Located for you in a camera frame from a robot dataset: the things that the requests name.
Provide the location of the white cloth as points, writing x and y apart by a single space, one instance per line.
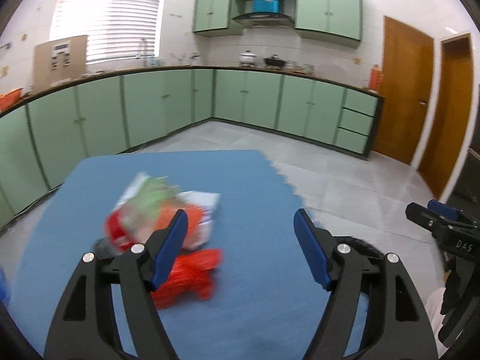
435 311

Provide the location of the steel faucet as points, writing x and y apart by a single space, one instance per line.
143 50

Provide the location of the green lower kitchen cabinets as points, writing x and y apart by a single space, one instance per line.
150 101

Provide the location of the black wok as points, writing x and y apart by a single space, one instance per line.
273 62

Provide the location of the white window blinds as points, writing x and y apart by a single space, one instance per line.
108 15

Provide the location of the range hood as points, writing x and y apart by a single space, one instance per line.
262 18

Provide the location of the orange basin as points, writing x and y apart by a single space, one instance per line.
9 98

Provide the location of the blue mat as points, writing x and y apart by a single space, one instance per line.
243 195

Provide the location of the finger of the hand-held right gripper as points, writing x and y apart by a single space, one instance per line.
444 210
423 215

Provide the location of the green and white packet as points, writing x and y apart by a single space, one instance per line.
150 195

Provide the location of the orange foam net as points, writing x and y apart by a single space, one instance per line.
195 270

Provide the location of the orange thermos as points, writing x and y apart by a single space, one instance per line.
375 78

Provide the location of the green upper kitchen cabinets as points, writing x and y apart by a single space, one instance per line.
318 3

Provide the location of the brown cardboard panel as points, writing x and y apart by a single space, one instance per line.
45 71

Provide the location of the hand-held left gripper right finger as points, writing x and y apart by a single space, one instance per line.
312 245

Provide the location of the wooden door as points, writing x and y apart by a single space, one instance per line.
452 120
403 90

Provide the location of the green kitchen cabinets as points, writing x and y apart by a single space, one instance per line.
150 101
318 3

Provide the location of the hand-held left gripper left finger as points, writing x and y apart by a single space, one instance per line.
174 242

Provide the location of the white pot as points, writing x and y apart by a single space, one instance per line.
247 58

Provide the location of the blue box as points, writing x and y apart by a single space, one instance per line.
267 3

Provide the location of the clear plastic bottle red label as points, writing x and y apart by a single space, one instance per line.
114 228

